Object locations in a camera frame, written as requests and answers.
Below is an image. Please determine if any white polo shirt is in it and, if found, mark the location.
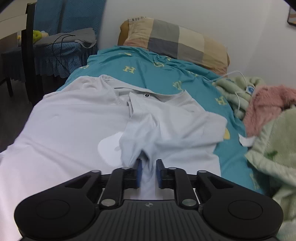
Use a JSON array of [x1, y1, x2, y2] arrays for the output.
[[1, 75, 227, 240]]

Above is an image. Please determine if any green cartoon fleece blanket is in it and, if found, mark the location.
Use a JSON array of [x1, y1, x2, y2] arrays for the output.
[[211, 74, 295, 240]]

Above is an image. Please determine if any teal patterned bed sheet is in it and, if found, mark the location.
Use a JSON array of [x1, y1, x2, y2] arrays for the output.
[[60, 46, 269, 194]]

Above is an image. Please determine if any pink fluffy blanket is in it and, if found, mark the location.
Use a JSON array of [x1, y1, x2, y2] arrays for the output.
[[243, 85, 295, 137]]

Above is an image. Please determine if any plaid checkered pillow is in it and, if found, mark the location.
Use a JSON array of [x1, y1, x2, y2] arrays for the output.
[[117, 16, 230, 75]]

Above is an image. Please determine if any blue covered chair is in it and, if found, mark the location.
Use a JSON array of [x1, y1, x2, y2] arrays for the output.
[[34, 1, 106, 78]]

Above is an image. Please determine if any grey cloth on chair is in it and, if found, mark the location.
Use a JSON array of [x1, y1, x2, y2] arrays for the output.
[[34, 28, 97, 49]]

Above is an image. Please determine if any yellow green plush toy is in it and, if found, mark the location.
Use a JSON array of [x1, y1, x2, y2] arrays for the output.
[[16, 30, 49, 46]]

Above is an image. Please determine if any white desk with black legs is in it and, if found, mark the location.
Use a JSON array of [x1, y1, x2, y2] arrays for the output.
[[1, 1, 44, 106]]

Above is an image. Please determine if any framed leaf picture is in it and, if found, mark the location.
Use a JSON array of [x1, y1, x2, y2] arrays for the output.
[[287, 7, 296, 26]]

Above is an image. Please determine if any white charging cable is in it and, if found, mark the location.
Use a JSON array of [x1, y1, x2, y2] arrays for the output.
[[203, 70, 255, 117]]

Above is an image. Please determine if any black cable on chair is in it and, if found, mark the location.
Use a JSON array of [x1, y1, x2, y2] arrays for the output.
[[52, 34, 76, 73]]

